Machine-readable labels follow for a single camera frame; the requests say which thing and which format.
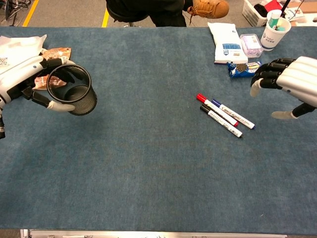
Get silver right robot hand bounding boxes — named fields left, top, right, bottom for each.
left=249, top=56, right=317, bottom=120

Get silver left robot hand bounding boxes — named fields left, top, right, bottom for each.
left=0, top=55, right=76, bottom=112

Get black mesh pen cup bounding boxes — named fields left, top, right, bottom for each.
left=46, top=63, right=98, bottom=117

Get blue cap whiteboard marker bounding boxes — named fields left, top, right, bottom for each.
left=212, top=98, right=257, bottom=130

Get black cap whiteboard marker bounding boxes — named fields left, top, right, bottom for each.
left=200, top=104, right=244, bottom=139

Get red cap whiteboard marker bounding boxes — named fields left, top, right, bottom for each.
left=196, top=93, right=240, bottom=127

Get white plastic bag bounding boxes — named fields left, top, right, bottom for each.
left=0, top=34, right=47, bottom=75

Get orange peanut snack pouch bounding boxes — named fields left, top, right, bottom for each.
left=33, top=47, right=72, bottom=90

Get white paper cup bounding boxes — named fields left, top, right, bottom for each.
left=260, top=16, right=292, bottom=52

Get blue cookie pack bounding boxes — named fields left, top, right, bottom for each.
left=227, top=60, right=263, bottom=79

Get clear box purple contents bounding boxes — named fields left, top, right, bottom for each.
left=239, top=33, right=264, bottom=59

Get white printed package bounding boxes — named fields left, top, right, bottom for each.
left=282, top=6, right=307, bottom=25

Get white green tube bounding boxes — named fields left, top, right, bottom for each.
left=266, top=9, right=282, bottom=29

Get brown cardboard box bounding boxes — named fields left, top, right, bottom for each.
left=288, top=0, right=317, bottom=14

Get red item in basket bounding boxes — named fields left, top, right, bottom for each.
left=262, top=0, right=283, bottom=12

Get black item in basket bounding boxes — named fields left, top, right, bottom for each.
left=254, top=3, right=268, bottom=18

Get white blue tissue pack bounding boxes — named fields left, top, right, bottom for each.
left=207, top=22, right=249, bottom=65

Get white plastic basket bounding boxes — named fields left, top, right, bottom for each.
left=242, top=0, right=283, bottom=27

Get tan leather boot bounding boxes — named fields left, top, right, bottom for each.
left=187, top=0, right=230, bottom=21

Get black round stool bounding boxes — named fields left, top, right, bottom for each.
left=106, top=6, right=149, bottom=28

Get person black trousers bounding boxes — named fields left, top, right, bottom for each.
left=105, top=0, right=194, bottom=27

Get blue felt table cloth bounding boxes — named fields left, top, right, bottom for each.
left=0, top=26, right=317, bottom=236

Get black cable bundle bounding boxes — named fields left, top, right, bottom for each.
left=0, top=0, right=32, bottom=27

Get aluminium table edge rail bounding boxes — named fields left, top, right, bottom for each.
left=20, top=229, right=288, bottom=238

